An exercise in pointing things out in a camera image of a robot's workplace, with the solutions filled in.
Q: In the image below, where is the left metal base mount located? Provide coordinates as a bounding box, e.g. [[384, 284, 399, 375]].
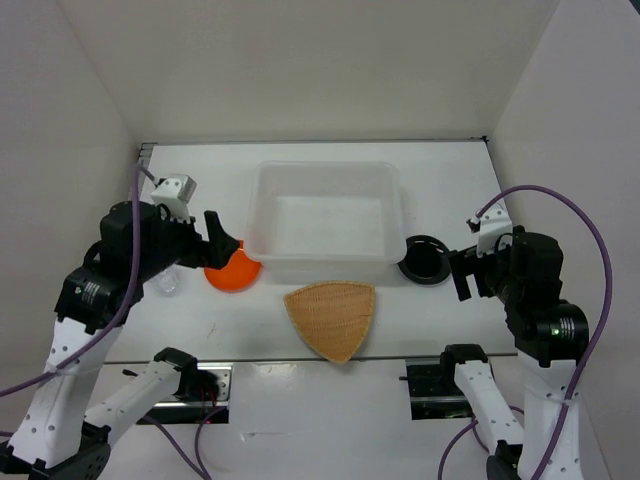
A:
[[137, 362, 233, 425]]

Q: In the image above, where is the orange round plate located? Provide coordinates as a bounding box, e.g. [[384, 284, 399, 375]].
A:
[[204, 242, 262, 293]]

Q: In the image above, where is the woven triangular bamboo plate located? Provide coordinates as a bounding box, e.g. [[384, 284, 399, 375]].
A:
[[283, 281, 376, 364]]

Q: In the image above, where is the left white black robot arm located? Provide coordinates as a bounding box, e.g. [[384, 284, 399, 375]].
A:
[[1, 201, 240, 479]]

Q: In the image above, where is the black round plate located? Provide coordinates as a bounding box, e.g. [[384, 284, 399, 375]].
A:
[[398, 235, 451, 286]]

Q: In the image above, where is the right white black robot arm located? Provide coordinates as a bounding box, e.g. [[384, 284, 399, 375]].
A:
[[438, 229, 589, 479]]

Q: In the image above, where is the right metal base mount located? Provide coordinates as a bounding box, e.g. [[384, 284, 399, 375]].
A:
[[399, 357, 472, 421]]

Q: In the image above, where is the metal base mount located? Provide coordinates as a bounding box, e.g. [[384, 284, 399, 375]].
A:
[[137, 362, 233, 425], [399, 357, 472, 421]]

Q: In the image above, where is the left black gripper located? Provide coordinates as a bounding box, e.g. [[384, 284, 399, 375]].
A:
[[138, 202, 242, 278]]

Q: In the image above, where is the clear plastic cup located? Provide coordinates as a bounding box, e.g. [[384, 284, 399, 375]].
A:
[[153, 265, 180, 296]]

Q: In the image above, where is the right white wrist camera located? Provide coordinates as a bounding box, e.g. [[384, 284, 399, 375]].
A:
[[467, 203, 513, 258]]

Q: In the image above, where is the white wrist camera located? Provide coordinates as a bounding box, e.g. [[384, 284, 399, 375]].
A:
[[150, 174, 197, 223], [467, 203, 513, 258]]

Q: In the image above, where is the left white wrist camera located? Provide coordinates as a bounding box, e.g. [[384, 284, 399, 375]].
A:
[[150, 174, 197, 223]]

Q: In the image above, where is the translucent plastic bin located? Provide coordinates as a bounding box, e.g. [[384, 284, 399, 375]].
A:
[[243, 161, 407, 284]]

